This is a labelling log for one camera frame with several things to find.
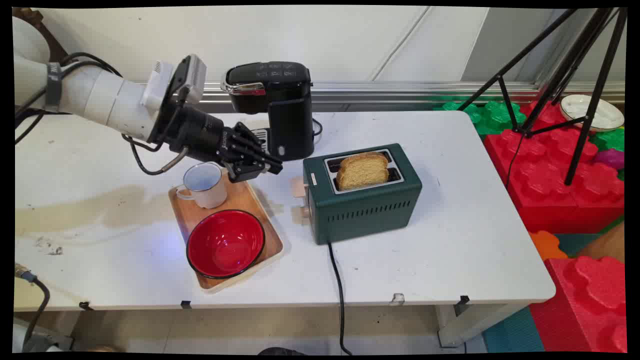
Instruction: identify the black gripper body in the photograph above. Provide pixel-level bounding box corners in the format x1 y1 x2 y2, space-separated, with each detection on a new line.
167 106 237 162

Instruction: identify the black toaster power cord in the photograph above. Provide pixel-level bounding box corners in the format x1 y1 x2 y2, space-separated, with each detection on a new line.
327 241 354 356

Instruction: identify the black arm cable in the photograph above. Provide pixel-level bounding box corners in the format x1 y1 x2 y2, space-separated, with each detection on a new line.
14 52 191 176

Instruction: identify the white enamel mug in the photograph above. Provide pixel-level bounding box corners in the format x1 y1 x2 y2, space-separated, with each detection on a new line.
175 162 230 210

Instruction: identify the toasted bread slice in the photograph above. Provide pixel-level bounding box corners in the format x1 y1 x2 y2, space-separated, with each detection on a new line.
335 151 391 192

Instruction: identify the white compartment plate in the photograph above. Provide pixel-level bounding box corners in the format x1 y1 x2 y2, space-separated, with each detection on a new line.
559 94 625 133

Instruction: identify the green foam block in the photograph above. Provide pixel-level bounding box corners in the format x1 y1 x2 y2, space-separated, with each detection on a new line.
433 100 528 137

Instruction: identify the large red foam block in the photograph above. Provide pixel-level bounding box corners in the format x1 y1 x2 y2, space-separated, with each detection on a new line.
483 100 626 235

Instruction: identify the purple toy piece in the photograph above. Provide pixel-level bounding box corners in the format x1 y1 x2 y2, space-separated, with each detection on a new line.
593 148 626 171

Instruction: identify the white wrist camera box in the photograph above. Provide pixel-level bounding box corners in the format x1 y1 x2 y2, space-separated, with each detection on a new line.
141 54 208 112

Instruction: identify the green two-slot toaster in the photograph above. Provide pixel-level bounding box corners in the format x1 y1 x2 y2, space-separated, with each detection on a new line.
291 143 423 246

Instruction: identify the orange foam piece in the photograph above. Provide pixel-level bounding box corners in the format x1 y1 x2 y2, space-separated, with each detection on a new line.
529 230 569 262

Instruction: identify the red bowl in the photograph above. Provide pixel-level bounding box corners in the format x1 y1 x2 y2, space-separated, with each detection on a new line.
186 209 266 280

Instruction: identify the black camera tripod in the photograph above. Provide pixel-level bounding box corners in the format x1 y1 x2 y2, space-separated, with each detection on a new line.
456 7 629 187

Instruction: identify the black coffee machine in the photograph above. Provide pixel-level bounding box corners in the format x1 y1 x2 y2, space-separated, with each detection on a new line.
220 61 316 163

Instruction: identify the black cable with connector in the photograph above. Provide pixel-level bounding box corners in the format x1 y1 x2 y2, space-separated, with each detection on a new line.
14 263 52 351

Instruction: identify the wooden tray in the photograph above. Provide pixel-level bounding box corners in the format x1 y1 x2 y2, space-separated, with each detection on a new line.
168 176 285 294

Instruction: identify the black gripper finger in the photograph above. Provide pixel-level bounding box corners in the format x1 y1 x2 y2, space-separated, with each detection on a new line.
231 121 284 175
223 148 268 184

